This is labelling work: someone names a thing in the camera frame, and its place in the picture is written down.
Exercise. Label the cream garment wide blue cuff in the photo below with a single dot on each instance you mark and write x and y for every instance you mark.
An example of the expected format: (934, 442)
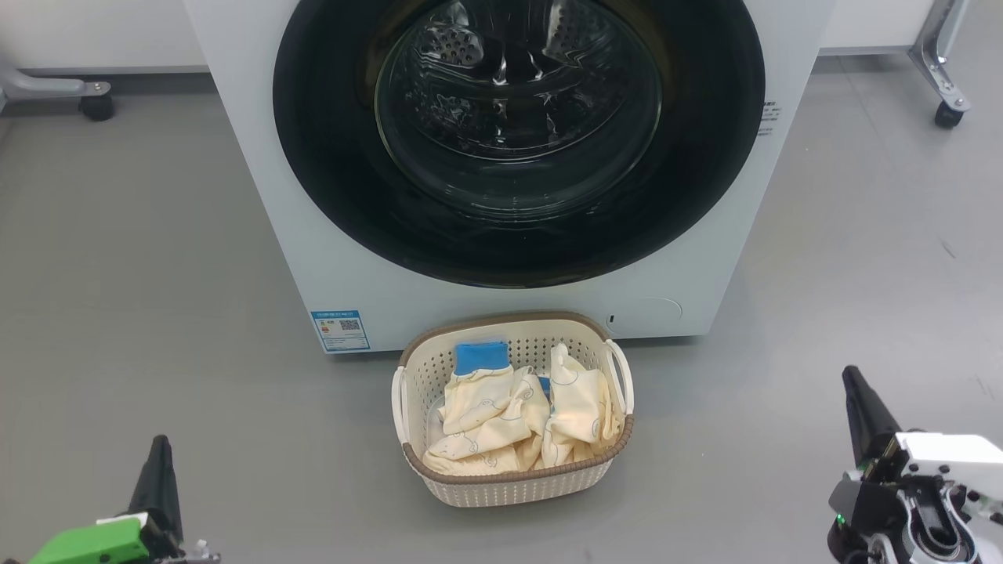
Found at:
(486, 415)

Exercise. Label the blue energy label sticker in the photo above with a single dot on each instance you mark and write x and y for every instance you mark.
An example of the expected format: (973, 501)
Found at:
(339, 331)

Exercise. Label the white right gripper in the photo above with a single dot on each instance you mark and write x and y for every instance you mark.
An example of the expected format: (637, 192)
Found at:
(940, 454)

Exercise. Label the cream printed garment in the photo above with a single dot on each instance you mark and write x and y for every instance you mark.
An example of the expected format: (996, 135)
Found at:
(580, 407)

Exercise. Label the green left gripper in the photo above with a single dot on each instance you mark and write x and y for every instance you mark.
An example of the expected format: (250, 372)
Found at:
(86, 548)

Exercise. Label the cream perforated basket brown rim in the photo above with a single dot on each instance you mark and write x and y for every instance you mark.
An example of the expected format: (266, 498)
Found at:
(509, 489)

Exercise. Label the white front-load washing machine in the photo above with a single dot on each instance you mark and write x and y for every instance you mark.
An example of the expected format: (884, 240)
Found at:
(251, 196)

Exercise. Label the grey washing machine door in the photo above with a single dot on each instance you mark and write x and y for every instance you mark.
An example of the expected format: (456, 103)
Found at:
(329, 157)

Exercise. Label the grey metal frame with caster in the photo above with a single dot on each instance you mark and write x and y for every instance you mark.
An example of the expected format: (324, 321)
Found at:
(47, 84)
(936, 55)

